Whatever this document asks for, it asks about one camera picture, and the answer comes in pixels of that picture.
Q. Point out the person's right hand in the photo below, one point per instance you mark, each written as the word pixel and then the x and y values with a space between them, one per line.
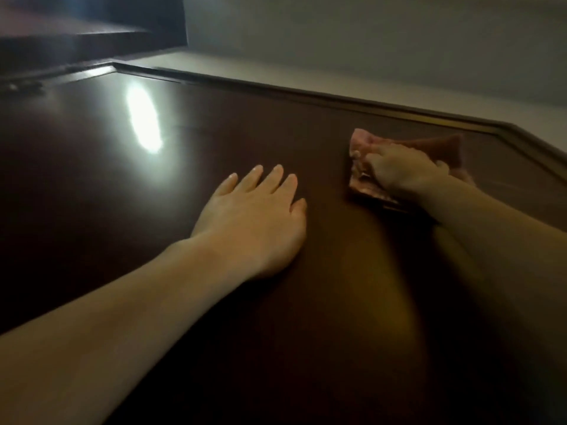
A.
pixel 401 170

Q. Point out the person's left hand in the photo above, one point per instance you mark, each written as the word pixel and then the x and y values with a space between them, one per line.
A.
pixel 254 230

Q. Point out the person's left thumb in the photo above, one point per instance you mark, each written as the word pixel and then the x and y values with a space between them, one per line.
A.
pixel 299 210

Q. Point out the person's right fingers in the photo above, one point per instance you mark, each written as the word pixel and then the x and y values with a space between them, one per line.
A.
pixel 376 161

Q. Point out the person's left middle finger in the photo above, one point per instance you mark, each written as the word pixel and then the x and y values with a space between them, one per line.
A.
pixel 270 180

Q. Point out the person's left little finger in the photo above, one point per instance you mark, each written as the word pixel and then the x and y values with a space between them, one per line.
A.
pixel 226 184

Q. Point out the pink cleaning cloth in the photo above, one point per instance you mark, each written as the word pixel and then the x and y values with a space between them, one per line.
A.
pixel 443 148

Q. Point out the person's left forearm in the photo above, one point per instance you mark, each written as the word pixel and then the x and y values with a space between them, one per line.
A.
pixel 110 323

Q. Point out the person's right forearm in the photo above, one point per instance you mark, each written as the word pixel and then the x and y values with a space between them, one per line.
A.
pixel 500 243

